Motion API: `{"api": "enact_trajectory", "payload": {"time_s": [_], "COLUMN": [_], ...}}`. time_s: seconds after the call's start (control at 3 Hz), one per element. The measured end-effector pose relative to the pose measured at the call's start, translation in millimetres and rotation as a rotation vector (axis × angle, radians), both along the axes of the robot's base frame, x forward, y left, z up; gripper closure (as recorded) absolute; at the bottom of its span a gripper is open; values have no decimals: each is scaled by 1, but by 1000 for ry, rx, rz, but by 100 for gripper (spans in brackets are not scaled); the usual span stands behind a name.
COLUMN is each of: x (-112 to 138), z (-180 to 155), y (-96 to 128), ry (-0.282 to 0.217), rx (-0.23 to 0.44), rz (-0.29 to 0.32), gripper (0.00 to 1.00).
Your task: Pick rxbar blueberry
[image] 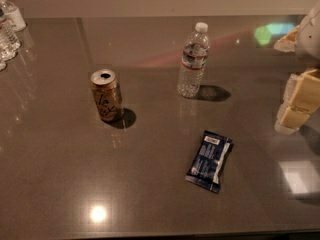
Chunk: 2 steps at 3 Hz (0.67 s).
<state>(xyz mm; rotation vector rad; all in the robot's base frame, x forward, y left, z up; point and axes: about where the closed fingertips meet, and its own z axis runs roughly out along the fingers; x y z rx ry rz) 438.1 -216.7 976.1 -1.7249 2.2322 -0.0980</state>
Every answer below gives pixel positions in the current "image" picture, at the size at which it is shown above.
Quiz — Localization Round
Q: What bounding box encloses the clear bottle at left edge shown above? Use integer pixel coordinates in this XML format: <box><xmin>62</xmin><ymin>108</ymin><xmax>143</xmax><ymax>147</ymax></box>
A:
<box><xmin>0</xmin><ymin>9</ymin><xmax>21</xmax><ymax>61</ymax></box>

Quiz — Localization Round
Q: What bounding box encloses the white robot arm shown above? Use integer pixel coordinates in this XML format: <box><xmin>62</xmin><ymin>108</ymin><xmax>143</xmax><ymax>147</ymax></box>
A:
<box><xmin>274</xmin><ymin>2</ymin><xmax>320</xmax><ymax>135</ymax></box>

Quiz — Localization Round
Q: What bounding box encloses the dark blue rxbar wrapper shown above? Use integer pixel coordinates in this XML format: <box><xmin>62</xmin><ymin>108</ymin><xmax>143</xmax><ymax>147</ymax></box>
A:
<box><xmin>185</xmin><ymin>130</ymin><xmax>233</xmax><ymax>193</ymax></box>

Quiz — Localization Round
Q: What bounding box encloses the white-label bottle at corner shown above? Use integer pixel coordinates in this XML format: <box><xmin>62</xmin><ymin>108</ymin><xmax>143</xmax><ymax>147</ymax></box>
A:
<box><xmin>0</xmin><ymin>0</ymin><xmax>26</xmax><ymax>32</ymax></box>

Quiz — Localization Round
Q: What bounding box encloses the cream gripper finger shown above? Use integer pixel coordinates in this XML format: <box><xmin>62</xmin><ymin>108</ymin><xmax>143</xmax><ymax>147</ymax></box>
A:
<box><xmin>274</xmin><ymin>68</ymin><xmax>320</xmax><ymax>135</ymax></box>
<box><xmin>274</xmin><ymin>26</ymin><xmax>299</xmax><ymax>52</ymax></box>

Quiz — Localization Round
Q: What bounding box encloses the orange lacroix soda can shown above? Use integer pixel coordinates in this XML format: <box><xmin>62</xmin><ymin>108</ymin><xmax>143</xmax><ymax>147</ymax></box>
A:
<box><xmin>90</xmin><ymin>69</ymin><xmax>124</xmax><ymax>123</ymax></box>

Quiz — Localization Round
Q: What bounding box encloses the clear plastic water bottle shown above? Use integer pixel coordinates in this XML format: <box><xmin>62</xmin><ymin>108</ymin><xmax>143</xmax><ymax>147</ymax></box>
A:
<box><xmin>177</xmin><ymin>22</ymin><xmax>210</xmax><ymax>98</ymax></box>

